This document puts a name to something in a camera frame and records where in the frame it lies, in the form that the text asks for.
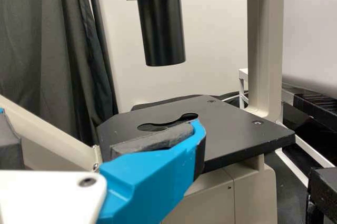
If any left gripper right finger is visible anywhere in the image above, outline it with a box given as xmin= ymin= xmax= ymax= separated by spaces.
xmin=97 ymin=118 xmax=207 ymax=224

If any white box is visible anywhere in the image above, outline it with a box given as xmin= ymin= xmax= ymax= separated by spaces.
xmin=91 ymin=0 xmax=337 ymax=89

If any cream microscope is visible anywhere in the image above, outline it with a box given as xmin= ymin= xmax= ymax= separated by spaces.
xmin=0 ymin=0 xmax=296 ymax=224

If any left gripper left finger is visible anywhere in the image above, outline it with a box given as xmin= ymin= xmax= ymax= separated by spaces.
xmin=0 ymin=107 xmax=22 ymax=170

